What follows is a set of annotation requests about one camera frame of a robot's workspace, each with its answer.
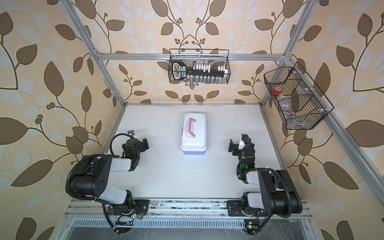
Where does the white blue plastic toolbox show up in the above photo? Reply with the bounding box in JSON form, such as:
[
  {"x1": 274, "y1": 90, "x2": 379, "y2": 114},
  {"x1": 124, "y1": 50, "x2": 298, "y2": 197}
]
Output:
[{"x1": 181, "y1": 113, "x2": 207, "y2": 155}]

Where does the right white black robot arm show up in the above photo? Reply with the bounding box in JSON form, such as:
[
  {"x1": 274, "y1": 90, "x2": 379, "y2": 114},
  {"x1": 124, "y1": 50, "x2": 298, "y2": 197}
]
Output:
[{"x1": 226, "y1": 134, "x2": 303, "y2": 236}]

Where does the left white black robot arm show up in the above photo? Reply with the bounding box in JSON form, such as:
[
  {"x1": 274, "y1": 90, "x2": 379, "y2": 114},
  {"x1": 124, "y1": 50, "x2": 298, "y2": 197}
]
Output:
[{"x1": 66, "y1": 130, "x2": 150, "y2": 235}]

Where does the red capped clear bottle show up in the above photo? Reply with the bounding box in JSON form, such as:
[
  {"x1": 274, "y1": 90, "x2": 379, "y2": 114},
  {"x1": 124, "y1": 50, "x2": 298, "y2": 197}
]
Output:
[{"x1": 273, "y1": 86, "x2": 289, "y2": 101}]

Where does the black socket set holder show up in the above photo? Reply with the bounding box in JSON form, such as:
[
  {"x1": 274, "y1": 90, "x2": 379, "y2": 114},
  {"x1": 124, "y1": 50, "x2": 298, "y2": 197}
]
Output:
[{"x1": 171, "y1": 60, "x2": 229, "y2": 81}]

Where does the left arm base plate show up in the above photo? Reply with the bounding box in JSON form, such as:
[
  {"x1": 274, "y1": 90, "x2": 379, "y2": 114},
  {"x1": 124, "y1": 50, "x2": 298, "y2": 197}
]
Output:
[{"x1": 110, "y1": 199, "x2": 150, "y2": 216}]

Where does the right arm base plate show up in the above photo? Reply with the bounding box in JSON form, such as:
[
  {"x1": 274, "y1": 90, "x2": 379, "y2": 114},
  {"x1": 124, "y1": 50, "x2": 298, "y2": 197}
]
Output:
[{"x1": 226, "y1": 200, "x2": 268, "y2": 218}]

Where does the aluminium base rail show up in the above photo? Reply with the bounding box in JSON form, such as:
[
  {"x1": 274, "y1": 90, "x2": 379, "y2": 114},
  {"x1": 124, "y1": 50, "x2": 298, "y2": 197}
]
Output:
[{"x1": 65, "y1": 198, "x2": 312, "y2": 219}]

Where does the right black wire basket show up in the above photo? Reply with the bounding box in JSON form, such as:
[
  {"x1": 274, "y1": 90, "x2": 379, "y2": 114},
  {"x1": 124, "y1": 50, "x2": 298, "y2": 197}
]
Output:
[{"x1": 264, "y1": 62, "x2": 334, "y2": 130}]

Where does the black wire basket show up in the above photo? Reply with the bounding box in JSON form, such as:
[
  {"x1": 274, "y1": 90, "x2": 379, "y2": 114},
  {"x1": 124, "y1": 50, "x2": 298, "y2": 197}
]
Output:
[
  {"x1": 264, "y1": 62, "x2": 334, "y2": 130},
  {"x1": 168, "y1": 48, "x2": 231, "y2": 85}
]

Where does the back black wire basket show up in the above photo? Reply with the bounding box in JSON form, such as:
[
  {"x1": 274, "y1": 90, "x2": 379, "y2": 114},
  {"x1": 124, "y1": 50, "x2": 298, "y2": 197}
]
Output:
[{"x1": 168, "y1": 48, "x2": 231, "y2": 85}]

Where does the aluminium frame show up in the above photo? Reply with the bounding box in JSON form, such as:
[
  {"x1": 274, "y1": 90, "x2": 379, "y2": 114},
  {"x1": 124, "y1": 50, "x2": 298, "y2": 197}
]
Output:
[{"x1": 60, "y1": 1, "x2": 384, "y2": 203}]

